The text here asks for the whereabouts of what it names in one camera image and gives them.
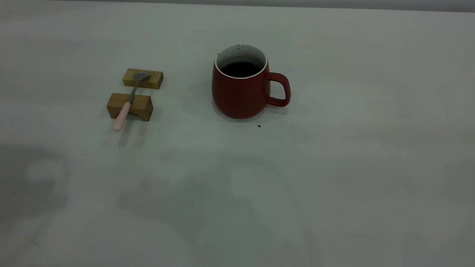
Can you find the red ceramic mug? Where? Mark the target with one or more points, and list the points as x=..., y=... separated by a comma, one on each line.
x=239, y=97

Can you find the dark coffee liquid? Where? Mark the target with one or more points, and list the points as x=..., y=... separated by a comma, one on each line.
x=241, y=69

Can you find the arched wooden block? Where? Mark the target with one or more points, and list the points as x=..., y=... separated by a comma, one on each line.
x=141, y=106

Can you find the flat rectangular wooden block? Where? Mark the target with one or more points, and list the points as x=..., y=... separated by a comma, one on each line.
x=153, y=80

